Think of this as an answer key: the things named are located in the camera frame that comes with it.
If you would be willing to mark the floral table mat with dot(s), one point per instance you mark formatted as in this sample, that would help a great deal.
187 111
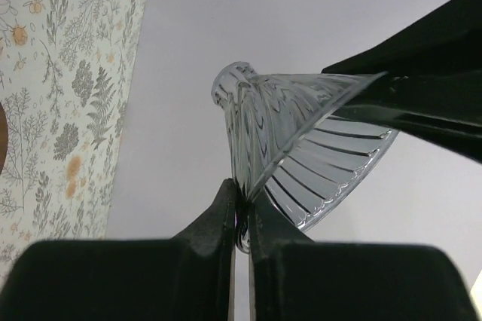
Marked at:
66 70

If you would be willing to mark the grey plastic dripper cone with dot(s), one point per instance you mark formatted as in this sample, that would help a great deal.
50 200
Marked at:
289 139

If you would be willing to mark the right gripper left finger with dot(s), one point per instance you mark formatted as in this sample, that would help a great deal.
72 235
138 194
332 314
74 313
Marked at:
186 277

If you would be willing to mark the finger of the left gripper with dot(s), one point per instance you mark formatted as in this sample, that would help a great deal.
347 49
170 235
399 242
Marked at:
444 110
447 40

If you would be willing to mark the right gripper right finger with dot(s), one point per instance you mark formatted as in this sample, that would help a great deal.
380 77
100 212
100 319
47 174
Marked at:
295 278

